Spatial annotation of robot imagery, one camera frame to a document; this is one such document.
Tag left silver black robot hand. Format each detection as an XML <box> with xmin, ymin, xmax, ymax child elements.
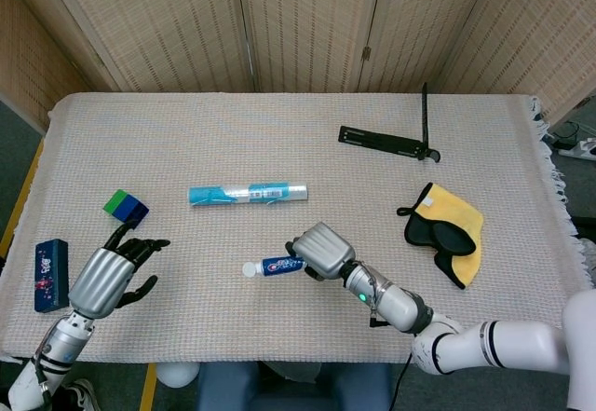
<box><xmin>67</xmin><ymin>222</ymin><xmax>171</xmax><ymax>321</ymax></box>

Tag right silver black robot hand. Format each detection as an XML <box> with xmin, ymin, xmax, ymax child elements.
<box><xmin>284</xmin><ymin>222</ymin><xmax>358</xmax><ymax>283</ymax></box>

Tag blue white toothpaste tube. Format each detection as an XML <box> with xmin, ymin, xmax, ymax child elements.
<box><xmin>254</xmin><ymin>254</ymin><xmax>308</xmax><ymax>278</ymax></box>

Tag dark blue printed box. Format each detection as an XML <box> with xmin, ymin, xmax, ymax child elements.
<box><xmin>34</xmin><ymin>238</ymin><xmax>71</xmax><ymax>313</ymax></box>

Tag green and blue block cube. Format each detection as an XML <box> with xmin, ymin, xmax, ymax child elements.
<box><xmin>102</xmin><ymin>188</ymin><xmax>151</xmax><ymax>226</ymax></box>

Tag cyan plastic bag roll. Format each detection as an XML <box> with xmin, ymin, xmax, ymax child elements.
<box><xmin>188</xmin><ymin>181</ymin><xmax>310</xmax><ymax>207</ymax></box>

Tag beige woven tablecloth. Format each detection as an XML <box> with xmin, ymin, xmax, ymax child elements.
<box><xmin>0</xmin><ymin>92</ymin><xmax>596</xmax><ymax>364</ymax></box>

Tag black eye mask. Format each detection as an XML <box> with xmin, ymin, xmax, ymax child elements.
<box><xmin>396</xmin><ymin>204</ymin><xmax>478</xmax><ymax>259</ymax></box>

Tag white round ball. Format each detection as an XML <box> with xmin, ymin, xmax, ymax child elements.
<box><xmin>156</xmin><ymin>362</ymin><xmax>199</xmax><ymax>389</ymax></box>

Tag black folding stand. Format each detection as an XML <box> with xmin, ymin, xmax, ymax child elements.
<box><xmin>337</xmin><ymin>81</ymin><xmax>441</xmax><ymax>164</ymax></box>

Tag yellow microfibre cloth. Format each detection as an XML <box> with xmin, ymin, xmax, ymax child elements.
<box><xmin>413</xmin><ymin>182</ymin><xmax>484</xmax><ymax>291</ymax></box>

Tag blue padded seat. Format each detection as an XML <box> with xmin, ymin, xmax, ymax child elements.
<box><xmin>195</xmin><ymin>362</ymin><xmax>395</xmax><ymax>411</ymax></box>

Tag woven bamboo folding screen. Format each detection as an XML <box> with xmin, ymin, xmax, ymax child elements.
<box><xmin>0</xmin><ymin>0</ymin><xmax>596</xmax><ymax>126</ymax></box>

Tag white power strip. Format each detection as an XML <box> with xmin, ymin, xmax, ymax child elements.
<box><xmin>557</xmin><ymin>137</ymin><xmax>596</xmax><ymax>163</ymax></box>

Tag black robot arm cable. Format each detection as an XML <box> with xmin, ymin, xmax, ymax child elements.
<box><xmin>387</xmin><ymin>350</ymin><xmax>416</xmax><ymax>411</ymax></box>

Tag black power cable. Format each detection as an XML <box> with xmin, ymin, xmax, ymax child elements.
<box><xmin>548</xmin><ymin>120</ymin><xmax>584</xmax><ymax>149</ymax></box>

